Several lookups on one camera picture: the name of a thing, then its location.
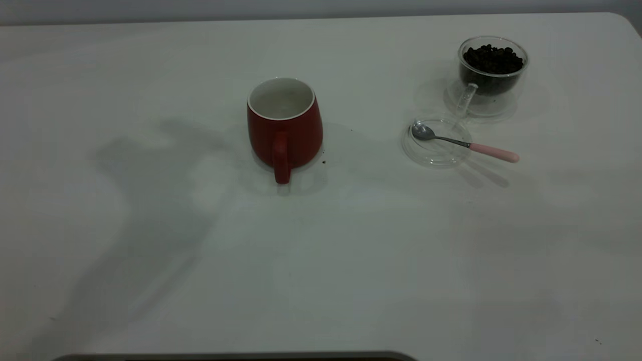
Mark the red ceramic cup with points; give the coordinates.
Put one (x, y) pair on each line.
(296, 140)

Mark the dark coffee beans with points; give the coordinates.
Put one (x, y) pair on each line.
(493, 60)

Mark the clear glass saucer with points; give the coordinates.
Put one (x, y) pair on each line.
(434, 153)

